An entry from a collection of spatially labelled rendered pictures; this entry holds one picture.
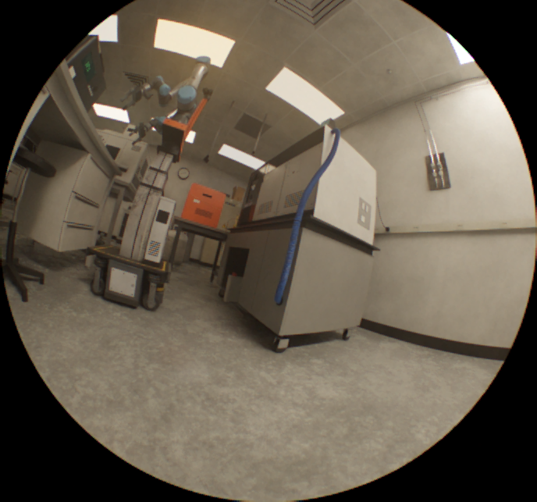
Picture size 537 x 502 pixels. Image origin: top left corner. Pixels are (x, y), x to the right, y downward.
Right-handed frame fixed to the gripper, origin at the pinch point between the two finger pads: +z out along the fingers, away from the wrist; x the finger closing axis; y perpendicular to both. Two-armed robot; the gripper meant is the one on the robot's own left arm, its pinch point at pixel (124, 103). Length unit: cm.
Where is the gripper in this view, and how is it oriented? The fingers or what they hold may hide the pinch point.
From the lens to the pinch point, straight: 143.5
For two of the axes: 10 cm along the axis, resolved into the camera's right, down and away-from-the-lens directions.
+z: -5.7, 7.7, -2.9
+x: 5.8, 1.4, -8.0
